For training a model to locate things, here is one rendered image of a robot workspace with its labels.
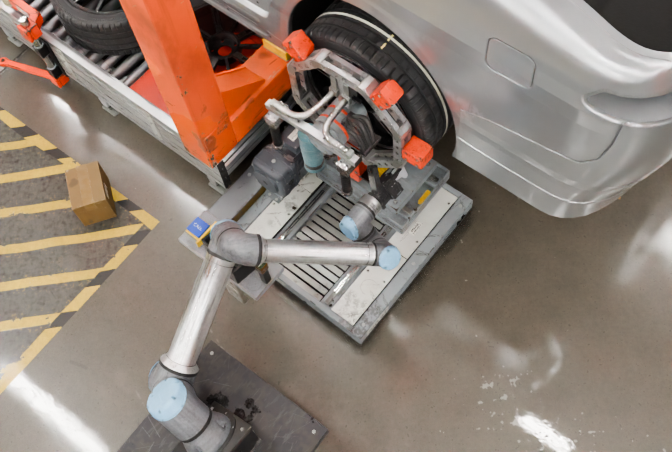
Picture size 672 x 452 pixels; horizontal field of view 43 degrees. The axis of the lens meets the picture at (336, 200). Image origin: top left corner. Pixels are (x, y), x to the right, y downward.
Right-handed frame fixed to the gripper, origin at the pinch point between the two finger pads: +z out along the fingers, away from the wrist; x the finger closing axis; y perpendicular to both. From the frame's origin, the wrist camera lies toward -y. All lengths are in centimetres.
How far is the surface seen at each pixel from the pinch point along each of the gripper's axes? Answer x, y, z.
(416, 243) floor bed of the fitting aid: -32, 47, -4
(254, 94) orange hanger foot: -43, -50, -13
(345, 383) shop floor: -28, 62, -72
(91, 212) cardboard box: -121, -46, -83
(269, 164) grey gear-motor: -53, -21, -25
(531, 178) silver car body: 56, 15, 8
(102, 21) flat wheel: -123, -105, -17
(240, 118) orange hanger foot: -44, -47, -24
